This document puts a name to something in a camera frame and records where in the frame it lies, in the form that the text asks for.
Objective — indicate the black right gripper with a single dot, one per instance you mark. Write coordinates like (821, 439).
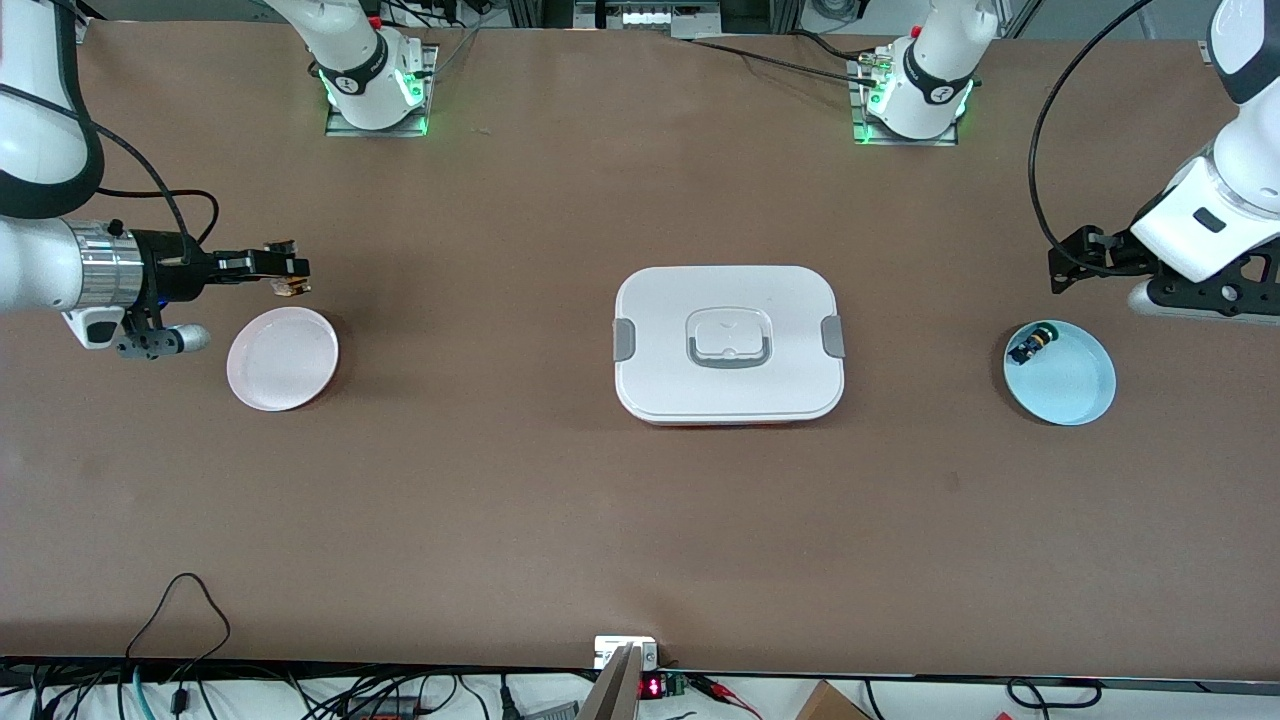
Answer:
(168, 270)

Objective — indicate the pink round plate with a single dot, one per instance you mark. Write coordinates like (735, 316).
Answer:
(283, 358)

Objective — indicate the red digit display module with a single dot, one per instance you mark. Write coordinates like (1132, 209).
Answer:
(652, 687)

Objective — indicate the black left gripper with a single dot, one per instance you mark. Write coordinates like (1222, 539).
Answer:
(1112, 257)

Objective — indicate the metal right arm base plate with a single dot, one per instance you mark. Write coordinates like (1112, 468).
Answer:
(345, 130)

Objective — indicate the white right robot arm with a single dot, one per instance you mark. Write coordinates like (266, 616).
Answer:
(40, 265)

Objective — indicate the white power strip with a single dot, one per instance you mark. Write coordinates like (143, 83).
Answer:
(650, 15)

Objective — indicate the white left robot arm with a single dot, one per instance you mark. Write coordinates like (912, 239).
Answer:
(1200, 220)

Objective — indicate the aluminium frame corner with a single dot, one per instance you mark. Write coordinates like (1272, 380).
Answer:
(85, 32)

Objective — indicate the brown cardboard box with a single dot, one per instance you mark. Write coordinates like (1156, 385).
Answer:
(830, 705)

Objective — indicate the orange push button switch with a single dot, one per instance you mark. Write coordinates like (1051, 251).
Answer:
(290, 290)

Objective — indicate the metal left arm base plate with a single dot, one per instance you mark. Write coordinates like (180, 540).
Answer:
(900, 142)

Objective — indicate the light blue round plate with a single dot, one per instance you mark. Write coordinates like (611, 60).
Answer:
(1070, 385)

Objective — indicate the small white box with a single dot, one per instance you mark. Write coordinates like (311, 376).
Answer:
(610, 650)

